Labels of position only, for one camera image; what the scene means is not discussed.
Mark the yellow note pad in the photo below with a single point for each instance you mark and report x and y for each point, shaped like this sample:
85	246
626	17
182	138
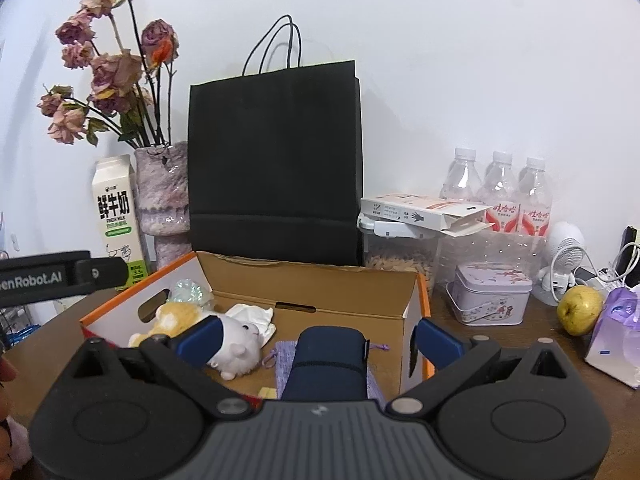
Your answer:
268	393

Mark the clear container with white lid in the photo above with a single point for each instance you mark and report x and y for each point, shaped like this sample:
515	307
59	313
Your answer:
400	257

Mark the purple tissue pack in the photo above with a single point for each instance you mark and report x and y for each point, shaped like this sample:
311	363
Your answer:
617	340

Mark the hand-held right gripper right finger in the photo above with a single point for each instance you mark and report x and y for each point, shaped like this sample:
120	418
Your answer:
440	342

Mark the lavender tin box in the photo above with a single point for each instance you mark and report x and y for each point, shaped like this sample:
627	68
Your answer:
487	292

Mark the white green milk carton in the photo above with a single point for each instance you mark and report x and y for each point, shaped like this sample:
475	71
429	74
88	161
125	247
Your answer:
117	210

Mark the bunch of dried pink roses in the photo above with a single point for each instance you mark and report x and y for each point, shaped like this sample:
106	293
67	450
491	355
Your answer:
112	72

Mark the flat white carton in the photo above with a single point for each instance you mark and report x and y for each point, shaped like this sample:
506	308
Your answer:
410	210

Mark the clear water bottle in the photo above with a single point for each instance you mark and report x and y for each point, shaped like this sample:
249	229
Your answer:
534	185
500	180
462	175

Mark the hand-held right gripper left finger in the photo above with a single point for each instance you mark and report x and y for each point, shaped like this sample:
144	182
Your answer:
200	342

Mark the black phone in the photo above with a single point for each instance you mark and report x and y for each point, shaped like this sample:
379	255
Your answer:
629	250

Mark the person's left hand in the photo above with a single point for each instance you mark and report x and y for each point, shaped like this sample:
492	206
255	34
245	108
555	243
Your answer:
5	371

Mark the red cardboard box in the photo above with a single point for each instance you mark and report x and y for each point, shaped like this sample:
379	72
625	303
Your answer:
310	285

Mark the white tissue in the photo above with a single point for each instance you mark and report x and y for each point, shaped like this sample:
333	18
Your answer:
255	320

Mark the small white fan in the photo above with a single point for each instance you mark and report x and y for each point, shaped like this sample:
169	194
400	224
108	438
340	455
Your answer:
565	247

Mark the navy blue case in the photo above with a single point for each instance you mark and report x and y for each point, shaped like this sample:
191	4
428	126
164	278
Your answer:
327	360

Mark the pink marbled vase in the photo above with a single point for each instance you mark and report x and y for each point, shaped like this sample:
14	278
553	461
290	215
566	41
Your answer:
162	195

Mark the iridescent wrapped ball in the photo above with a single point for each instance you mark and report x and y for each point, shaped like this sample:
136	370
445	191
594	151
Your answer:
192	294

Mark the black paper bag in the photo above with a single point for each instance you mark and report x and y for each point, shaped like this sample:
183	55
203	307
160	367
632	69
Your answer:
275	160

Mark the clear plastic bottle wrap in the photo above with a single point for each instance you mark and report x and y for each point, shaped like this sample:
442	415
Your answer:
492	250

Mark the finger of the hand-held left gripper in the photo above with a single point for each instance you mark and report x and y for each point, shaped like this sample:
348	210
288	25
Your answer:
102	274

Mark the yellow green apple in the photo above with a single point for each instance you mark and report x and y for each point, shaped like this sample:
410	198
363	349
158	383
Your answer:
580	310

